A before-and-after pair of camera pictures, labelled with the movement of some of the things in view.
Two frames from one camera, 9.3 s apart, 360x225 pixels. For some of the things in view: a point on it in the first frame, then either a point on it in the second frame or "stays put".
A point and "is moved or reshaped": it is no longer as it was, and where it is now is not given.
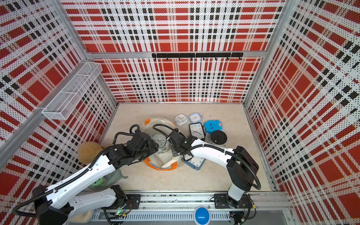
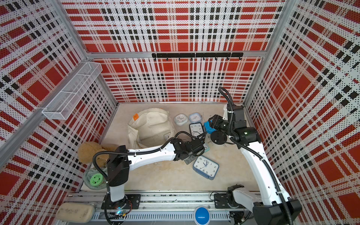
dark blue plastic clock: [196, 162] is moved or reshaped
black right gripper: [174, 152] to [217, 120]
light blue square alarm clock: [195, 118] stays put
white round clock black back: [218, 137] stays put
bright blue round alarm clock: [211, 126] stays put
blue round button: [201, 215] stays put
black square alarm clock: [197, 130] stays put
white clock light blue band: [180, 119] stays put
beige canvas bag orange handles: [167, 159] is moved or reshaped
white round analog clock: [160, 138] is moved or reshaped
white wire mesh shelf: [61, 107] stays put
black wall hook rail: [203, 55] stays put
